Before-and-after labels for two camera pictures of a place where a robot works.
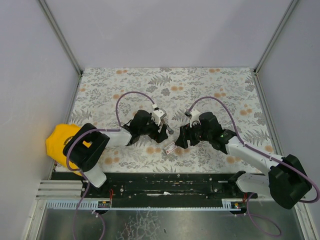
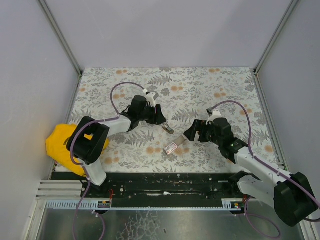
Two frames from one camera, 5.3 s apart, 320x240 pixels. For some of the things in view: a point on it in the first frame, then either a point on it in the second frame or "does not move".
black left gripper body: x=158 y=130 -> x=153 y=114
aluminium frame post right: x=288 y=12 does not move
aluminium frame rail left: x=60 y=189 does not move
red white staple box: x=170 y=148 does not move
